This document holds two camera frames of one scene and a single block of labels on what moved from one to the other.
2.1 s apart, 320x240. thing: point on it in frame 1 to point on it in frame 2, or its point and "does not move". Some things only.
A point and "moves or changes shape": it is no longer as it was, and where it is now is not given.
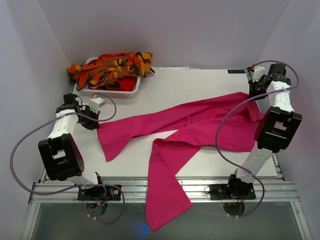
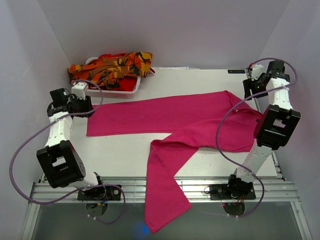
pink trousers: [228, 124] moves or changes shape
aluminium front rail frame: [272, 191] does not move
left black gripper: [93, 125] to [87, 101]
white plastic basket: [110, 94] does not move
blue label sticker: [236, 71] does not move
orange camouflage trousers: [108, 71] does not move
